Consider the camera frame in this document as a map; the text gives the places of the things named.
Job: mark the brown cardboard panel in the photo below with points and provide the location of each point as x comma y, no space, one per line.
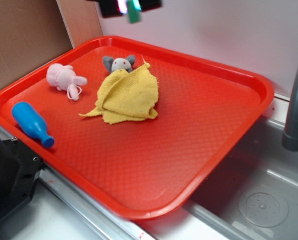
33,33

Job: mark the yellow cloth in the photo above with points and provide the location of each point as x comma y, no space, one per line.
127,96

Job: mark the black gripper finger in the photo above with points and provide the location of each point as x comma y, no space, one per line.
147,5
109,8

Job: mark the grey plush elephant toy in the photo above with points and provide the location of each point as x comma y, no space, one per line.
113,64

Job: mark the red plastic tray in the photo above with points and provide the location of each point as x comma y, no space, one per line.
143,169

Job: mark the pink plush bunny toy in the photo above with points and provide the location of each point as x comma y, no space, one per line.
63,78

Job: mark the grey toy sink basin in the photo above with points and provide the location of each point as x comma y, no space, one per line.
252,194

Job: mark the blue plastic bottle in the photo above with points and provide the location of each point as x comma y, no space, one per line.
32,123

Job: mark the green rectangular block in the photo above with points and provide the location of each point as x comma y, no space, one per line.
133,11

